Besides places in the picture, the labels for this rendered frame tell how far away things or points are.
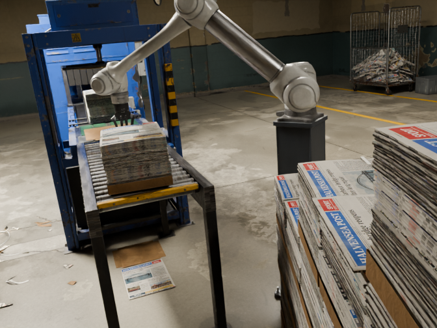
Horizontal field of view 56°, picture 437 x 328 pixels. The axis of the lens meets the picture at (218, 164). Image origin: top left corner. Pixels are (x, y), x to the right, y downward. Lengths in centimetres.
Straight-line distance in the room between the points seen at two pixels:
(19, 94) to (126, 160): 880
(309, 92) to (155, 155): 71
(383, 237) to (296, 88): 123
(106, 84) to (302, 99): 88
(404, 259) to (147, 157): 141
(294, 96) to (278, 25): 1011
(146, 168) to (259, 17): 997
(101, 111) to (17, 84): 686
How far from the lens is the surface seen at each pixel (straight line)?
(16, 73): 1048
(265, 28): 1164
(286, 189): 162
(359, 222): 81
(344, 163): 117
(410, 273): 51
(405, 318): 53
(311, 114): 203
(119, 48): 531
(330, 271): 88
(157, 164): 181
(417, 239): 49
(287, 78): 178
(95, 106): 372
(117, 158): 179
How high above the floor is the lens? 142
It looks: 17 degrees down
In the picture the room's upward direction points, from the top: 5 degrees counter-clockwise
